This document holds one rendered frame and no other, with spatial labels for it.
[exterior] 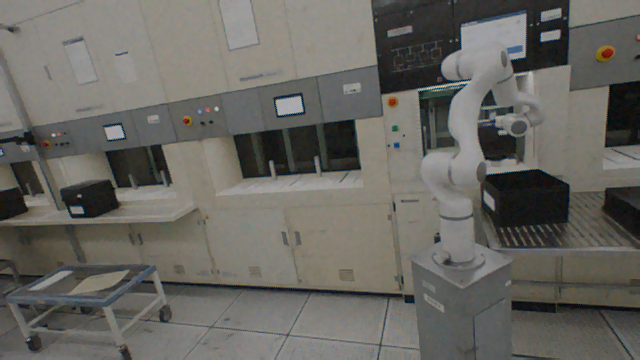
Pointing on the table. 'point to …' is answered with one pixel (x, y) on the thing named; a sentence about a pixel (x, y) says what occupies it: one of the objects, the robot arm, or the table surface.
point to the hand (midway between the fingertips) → (503, 118)
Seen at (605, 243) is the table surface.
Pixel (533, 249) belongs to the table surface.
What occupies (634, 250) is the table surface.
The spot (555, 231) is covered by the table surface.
